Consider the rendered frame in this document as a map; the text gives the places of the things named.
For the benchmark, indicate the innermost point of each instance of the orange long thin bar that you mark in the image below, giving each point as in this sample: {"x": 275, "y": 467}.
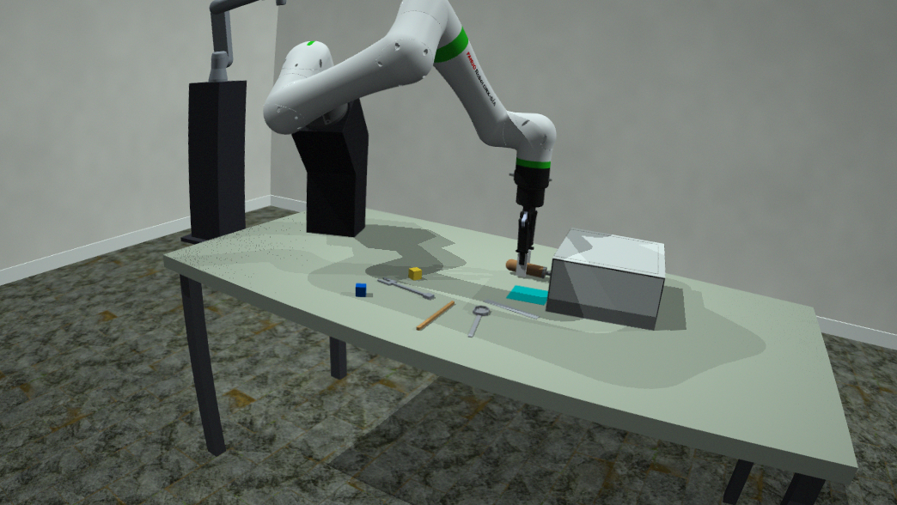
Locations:
{"x": 426, "y": 322}

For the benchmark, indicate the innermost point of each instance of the teal square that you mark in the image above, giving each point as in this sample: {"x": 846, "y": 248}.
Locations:
{"x": 536, "y": 296}

